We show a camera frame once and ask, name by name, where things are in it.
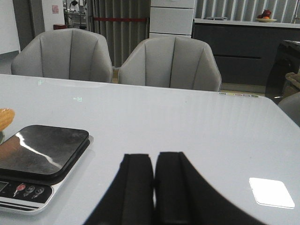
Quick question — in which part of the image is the orange corn cob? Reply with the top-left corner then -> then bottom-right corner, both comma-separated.
0,108 -> 15,131

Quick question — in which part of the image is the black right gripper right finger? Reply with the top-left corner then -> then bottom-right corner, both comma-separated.
155,152 -> 261,225

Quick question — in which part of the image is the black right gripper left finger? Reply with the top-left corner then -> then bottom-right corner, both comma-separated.
84,154 -> 154,225

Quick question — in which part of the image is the beige cushion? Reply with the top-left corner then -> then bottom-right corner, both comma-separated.
285,72 -> 300,90

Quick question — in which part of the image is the white drawer cabinet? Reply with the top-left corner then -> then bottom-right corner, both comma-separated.
149,0 -> 196,38

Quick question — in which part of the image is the dark grey counter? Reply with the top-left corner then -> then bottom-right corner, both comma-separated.
193,19 -> 300,86

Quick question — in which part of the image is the red trash bin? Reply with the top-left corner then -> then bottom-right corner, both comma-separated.
53,24 -> 67,30

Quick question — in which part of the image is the right grey armchair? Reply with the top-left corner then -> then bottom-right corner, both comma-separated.
118,36 -> 222,92

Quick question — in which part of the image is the grey armchair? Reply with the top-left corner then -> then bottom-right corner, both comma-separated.
118,36 -> 222,92
11,28 -> 113,83

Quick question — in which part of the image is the silver black kitchen scale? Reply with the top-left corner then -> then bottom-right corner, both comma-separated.
0,125 -> 90,215

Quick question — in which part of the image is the left grey armchair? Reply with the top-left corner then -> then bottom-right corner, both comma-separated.
11,28 -> 113,83

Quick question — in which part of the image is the fruit bowl on counter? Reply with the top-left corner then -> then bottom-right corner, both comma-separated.
256,9 -> 277,23

